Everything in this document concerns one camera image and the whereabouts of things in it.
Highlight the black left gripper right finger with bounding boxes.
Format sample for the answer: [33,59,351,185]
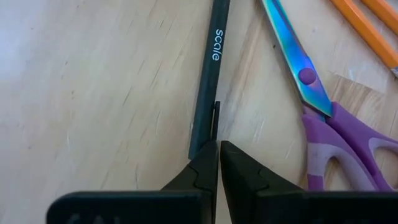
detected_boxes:
[220,140,398,224]

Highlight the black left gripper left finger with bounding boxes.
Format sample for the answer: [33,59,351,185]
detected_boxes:
[46,139,220,224]

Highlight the black pen with white print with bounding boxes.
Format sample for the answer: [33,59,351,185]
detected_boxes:
[187,0,231,161]

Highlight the orange pencil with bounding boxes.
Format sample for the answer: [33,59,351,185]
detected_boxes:
[328,0,398,78]
[360,0,398,35]

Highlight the purple handled iridescent scissors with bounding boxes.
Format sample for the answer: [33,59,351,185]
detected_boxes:
[260,0,398,192]

